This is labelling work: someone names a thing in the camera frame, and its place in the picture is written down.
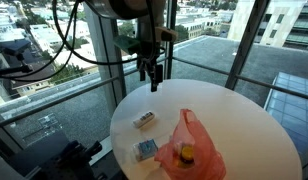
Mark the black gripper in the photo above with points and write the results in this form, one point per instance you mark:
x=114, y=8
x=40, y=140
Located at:
x=149, y=53

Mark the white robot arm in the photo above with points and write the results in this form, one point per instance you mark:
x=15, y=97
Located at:
x=127, y=6

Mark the white tube bottle barcode label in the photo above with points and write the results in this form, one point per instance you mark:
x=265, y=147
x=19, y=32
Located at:
x=144, y=119

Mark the amber bottle with yellow cap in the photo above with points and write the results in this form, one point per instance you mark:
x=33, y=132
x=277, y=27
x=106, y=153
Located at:
x=187, y=153

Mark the orange plastic carrier bag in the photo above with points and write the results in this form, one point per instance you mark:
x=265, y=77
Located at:
x=204, y=163

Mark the white blue mentos gum container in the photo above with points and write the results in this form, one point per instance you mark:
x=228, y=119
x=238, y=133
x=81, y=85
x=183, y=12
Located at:
x=145, y=150

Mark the black equipment stand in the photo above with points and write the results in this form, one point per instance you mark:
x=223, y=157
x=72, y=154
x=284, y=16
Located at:
x=54, y=160

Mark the window frame post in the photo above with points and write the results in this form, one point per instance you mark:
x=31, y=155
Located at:
x=170, y=60
x=109, y=83
x=244, y=43

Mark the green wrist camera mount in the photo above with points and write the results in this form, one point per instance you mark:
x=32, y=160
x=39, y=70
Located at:
x=127, y=43

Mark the dark horizontal window rail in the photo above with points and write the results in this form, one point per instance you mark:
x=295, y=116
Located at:
x=60, y=102
x=260, y=84

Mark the black camera on stand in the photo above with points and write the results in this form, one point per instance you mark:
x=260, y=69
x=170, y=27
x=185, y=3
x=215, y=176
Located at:
x=17, y=47

